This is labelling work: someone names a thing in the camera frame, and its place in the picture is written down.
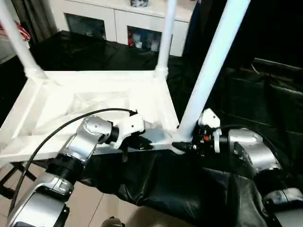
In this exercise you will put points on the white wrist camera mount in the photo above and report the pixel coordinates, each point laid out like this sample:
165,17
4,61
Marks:
131,125
210,118

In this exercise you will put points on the white cabinet with glass doors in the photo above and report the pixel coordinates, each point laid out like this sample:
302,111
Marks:
113,19

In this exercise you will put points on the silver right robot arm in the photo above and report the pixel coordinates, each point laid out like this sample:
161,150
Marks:
255,151

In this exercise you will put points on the black folding stand frame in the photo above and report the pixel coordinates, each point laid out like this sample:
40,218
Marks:
14,177

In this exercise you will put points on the grey curtain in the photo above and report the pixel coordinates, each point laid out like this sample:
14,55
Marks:
40,19

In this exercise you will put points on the red patterned cloth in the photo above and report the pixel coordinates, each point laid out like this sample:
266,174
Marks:
23,32

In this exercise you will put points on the dark robot foot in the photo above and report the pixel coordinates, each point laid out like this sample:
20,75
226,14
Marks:
113,222

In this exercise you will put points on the black glossy mat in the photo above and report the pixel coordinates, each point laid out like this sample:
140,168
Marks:
177,184

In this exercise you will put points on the white plastic table top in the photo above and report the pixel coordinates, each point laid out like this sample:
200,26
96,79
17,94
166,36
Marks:
71,94

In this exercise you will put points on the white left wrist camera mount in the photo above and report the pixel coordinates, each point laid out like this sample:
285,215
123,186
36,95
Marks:
131,125

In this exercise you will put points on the dark blue hanging cloth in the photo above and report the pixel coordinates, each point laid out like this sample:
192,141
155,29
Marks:
193,28

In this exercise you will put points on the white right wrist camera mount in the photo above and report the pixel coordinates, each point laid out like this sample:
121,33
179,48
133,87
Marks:
210,118

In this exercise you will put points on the white plastic table leg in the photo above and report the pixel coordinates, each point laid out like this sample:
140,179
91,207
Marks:
213,71
21,42
165,35

